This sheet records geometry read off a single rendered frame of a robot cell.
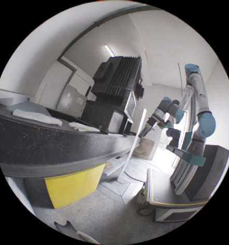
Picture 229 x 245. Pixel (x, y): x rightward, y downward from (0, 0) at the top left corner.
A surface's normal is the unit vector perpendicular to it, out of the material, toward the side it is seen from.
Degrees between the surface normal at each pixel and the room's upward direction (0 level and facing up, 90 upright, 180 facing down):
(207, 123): 97
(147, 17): 180
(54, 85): 90
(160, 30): 180
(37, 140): 90
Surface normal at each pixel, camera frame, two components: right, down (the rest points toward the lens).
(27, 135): 0.82, 0.26
